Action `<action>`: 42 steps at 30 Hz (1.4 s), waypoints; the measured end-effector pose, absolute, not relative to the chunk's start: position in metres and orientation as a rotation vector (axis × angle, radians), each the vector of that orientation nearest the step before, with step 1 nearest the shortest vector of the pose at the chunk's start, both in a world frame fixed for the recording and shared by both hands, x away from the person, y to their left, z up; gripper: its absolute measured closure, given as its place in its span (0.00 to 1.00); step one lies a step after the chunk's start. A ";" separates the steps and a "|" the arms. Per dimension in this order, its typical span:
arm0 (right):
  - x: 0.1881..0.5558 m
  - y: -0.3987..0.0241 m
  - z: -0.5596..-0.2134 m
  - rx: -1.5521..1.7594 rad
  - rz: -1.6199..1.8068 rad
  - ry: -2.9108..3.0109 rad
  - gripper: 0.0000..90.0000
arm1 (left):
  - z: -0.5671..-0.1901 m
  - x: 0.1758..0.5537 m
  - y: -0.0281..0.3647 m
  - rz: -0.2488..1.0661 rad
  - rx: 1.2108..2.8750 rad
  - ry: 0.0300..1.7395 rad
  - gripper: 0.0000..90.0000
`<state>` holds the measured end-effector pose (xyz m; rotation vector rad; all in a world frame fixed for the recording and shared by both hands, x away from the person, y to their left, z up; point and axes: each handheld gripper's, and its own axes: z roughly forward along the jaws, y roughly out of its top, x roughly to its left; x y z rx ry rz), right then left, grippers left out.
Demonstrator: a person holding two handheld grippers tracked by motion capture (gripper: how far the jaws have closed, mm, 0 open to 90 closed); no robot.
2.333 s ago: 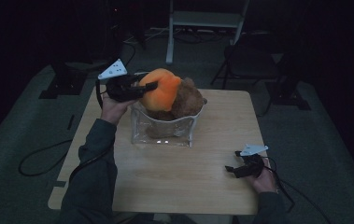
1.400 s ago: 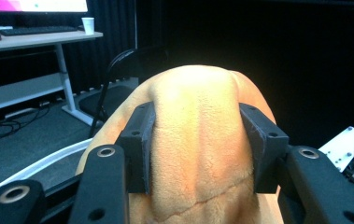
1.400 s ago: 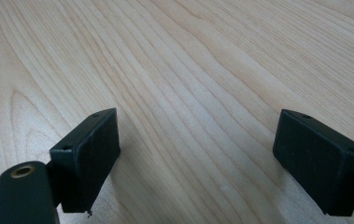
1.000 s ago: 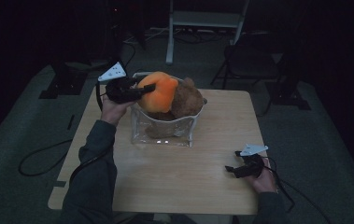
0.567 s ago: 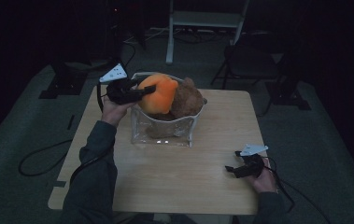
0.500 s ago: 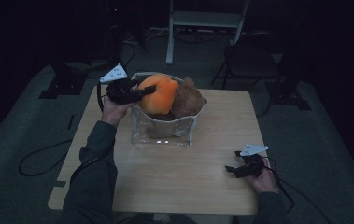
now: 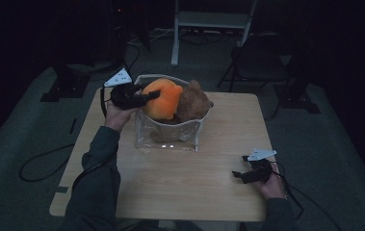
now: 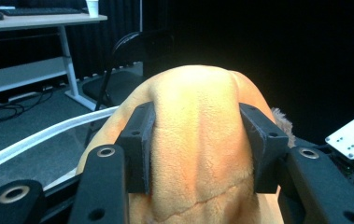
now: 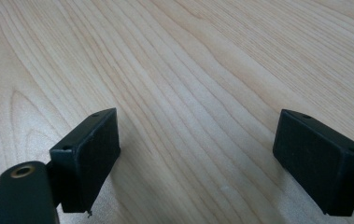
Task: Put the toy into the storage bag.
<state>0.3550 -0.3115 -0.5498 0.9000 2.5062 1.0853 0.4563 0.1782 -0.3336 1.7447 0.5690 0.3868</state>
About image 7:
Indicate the orange plush toy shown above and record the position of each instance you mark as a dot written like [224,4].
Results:
[164,97]

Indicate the black stand base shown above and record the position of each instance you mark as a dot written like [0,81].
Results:
[295,99]
[66,86]

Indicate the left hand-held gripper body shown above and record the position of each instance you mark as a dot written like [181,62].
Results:
[124,96]

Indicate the brown teddy bear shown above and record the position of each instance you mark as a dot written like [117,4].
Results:
[194,102]

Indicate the person's right hand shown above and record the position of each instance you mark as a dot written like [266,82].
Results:
[273,186]

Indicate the white metal frame stand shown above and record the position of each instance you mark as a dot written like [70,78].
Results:
[213,19]

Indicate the clear bag with white trim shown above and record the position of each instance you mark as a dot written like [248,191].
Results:
[170,136]

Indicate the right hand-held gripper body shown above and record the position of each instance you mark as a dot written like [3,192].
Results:
[259,170]

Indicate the person's left hand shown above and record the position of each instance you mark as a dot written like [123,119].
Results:
[117,117]

